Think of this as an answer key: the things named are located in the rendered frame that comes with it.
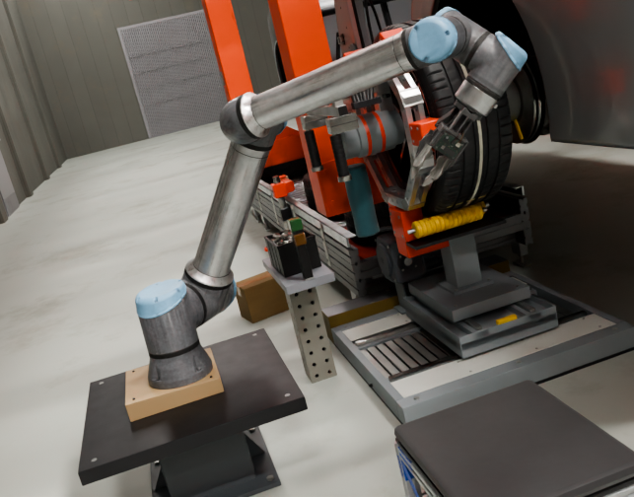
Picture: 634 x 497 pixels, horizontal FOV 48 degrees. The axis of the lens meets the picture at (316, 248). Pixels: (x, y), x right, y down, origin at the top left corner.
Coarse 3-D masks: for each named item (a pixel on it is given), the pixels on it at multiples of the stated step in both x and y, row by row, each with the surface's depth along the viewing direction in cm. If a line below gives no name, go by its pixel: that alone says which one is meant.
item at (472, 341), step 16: (416, 304) 275; (512, 304) 248; (528, 304) 245; (544, 304) 244; (416, 320) 270; (432, 320) 253; (448, 320) 252; (464, 320) 242; (480, 320) 246; (496, 320) 235; (512, 320) 235; (528, 320) 237; (544, 320) 239; (448, 336) 241; (464, 336) 232; (480, 336) 233; (496, 336) 235; (512, 336) 237; (464, 352) 233; (480, 352) 235
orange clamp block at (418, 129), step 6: (420, 120) 214; (426, 120) 211; (432, 120) 208; (414, 126) 211; (420, 126) 207; (426, 126) 208; (432, 126) 208; (414, 132) 212; (420, 132) 208; (426, 132) 208; (414, 138) 214; (420, 138) 209; (414, 144) 215; (432, 144) 209
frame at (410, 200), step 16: (400, 80) 223; (400, 96) 214; (416, 96) 214; (416, 112) 218; (368, 160) 265; (384, 160) 265; (432, 160) 220; (384, 176) 265; (416, 176) 222; (384, 192) 257; (400, 192) 253; (416, 192) 230; (416, 208) 239
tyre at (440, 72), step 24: (408, 24) 230; (432, 72) 213; (456, 72) 214; (432, 96) 213; (504, 96) 216; (480, 120) 215; (504, 120) 217; (504, 144) 220; (456, 168) 219; (504, 168) 226; (432, 192) 235; (456, 192) 227; (480, 192) 234
